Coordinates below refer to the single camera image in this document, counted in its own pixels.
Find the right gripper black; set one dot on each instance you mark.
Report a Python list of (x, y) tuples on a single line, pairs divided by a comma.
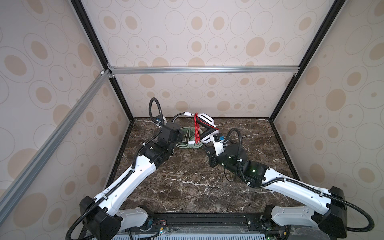
[(211, 157)]

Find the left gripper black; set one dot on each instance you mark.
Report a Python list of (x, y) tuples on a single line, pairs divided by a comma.
[(179, 135)]

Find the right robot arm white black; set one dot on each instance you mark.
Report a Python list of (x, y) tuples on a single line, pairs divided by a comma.
[(325, 209)]

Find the black frame post right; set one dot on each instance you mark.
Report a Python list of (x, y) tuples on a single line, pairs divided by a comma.
[(313, 47)]

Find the aluminium rail wall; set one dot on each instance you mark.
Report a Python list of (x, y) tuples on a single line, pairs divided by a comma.
[(21, 184), (199, 70)]

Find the aluminium rail back wall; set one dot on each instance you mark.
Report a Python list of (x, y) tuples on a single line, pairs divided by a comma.
[(199, 70)]

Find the black frame post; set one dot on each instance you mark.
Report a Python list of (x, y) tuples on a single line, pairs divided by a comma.
[(313, 47), (96, 44)]

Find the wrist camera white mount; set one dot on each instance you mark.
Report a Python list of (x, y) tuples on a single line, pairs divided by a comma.
[(218, 141), (160, 122)]

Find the aluminium rail left wall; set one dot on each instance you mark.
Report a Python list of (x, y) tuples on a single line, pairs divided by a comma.
[(21, 184)]

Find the mint green headphones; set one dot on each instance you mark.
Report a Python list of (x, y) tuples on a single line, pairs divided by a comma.
[(188, 142)]

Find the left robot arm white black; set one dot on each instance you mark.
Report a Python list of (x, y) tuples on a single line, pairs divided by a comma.
[(126, 186)]

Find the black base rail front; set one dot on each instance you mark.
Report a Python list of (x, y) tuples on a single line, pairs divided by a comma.
[(199, 226)]

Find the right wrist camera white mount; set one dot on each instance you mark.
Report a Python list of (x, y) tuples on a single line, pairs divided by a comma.
[(218, 141)]

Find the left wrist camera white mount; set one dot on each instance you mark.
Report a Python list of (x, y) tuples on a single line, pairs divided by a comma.
[(160, 122)]

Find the black frame post left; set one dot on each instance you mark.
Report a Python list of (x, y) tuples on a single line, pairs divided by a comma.
[(96, 44)]

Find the white black headphones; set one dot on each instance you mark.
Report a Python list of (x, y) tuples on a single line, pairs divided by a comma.
[(204, 126)]

